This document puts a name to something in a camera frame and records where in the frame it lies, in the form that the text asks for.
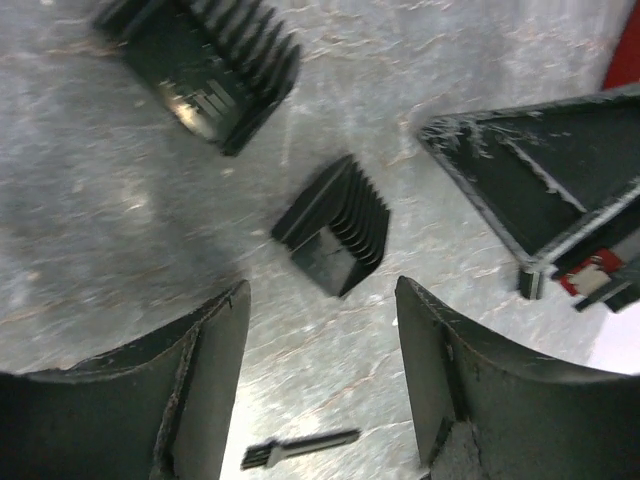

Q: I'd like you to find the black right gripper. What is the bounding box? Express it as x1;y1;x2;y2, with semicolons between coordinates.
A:
418;84;639;313

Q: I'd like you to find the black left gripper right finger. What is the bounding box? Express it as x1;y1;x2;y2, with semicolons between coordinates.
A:
395;276;639;479

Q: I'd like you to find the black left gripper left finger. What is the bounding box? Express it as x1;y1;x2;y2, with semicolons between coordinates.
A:
1;281;251;479

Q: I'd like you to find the black clipper guard comb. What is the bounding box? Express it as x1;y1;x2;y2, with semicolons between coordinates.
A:
271;154;391;298
94;0;302;156

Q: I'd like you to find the black cleaning brush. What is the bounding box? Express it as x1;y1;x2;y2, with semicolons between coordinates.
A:
240;429;361;471

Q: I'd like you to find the dark red plate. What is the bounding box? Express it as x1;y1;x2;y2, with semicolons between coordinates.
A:
601;1;640;90

